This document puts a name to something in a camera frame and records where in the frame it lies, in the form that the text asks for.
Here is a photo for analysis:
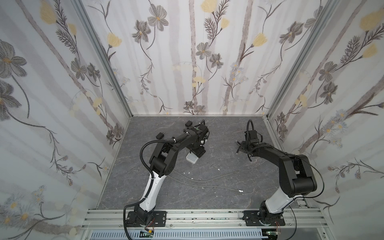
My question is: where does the white rectangular device box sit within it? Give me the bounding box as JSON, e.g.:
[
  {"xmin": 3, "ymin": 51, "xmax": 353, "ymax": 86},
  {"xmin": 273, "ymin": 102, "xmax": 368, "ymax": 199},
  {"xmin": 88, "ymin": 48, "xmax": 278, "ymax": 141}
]
[{"xmin": 186, "ymin": 153, "xmax": 199, "ymax": 164}]

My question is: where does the black power adapter with cable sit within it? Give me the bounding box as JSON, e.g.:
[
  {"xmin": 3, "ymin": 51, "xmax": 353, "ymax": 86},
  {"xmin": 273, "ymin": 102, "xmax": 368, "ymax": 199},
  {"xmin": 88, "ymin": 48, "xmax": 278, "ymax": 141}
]
[{"xmin": 156, "ymin": 132, "xmax": 174, "ymax": 142}]

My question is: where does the grey cable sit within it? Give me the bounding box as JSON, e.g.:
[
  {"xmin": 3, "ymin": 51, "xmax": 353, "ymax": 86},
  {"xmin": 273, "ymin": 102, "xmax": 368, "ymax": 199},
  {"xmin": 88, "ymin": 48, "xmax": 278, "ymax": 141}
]
[{"xmin": 167, "ymin": 169, "xmax": 244, "ymax": 193}]

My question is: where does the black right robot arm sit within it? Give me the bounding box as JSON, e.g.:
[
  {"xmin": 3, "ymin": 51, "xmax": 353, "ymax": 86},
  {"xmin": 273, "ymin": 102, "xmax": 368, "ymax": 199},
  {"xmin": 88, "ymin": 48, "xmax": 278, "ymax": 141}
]
[{"xmin": 237, "ymin": 120, "xmax": 318, "ymax": 226}]

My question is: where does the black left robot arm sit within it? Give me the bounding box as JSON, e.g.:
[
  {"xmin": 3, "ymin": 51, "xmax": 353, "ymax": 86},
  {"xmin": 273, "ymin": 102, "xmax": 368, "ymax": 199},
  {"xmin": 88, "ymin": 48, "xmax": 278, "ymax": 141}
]
[{"xmin": 123, "ymin": 120, "xmax": 210, "ymax": 240}]

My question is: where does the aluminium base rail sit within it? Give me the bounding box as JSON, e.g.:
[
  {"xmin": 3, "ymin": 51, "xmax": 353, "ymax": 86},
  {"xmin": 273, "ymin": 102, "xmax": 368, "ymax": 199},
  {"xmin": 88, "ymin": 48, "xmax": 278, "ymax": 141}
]
[{"xmin": 80, "ymin": 199, "xmax": 334, "ymax": 240}]

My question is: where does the white slotted cable duct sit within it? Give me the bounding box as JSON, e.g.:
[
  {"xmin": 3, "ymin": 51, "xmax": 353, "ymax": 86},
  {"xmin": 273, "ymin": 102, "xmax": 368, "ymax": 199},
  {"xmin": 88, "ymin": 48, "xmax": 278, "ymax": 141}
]
[{"xmin": 89, "ymin": 229, "xmax": 268, "ymax": 240}]

